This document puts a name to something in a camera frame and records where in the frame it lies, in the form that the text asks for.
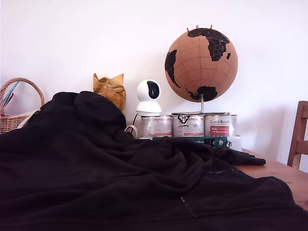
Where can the blue white paper stick pack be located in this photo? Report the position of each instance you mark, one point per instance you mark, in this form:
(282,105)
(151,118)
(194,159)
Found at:
(12,89)

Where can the white security camera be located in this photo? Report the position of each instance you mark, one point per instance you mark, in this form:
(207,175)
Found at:
(144,93)

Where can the silver labelled tin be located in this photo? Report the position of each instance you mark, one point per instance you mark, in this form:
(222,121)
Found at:
(187,126)
(156,126)
(220,126)

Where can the cork globe on metal stand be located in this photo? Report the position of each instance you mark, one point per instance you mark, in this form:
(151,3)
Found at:
(199,72)

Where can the black fleece garment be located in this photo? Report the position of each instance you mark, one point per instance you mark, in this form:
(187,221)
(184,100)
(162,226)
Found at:
(120,180)

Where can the small flat white box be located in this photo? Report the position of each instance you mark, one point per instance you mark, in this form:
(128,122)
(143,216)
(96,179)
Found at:
(144,138)

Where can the yellow paper bag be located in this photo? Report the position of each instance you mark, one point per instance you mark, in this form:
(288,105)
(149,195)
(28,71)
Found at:
(110,92)

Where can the dark green box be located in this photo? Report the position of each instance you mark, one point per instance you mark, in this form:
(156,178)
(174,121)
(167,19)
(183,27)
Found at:
(216,142)

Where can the wooden chair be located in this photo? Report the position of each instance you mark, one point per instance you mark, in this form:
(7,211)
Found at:
(302,125)

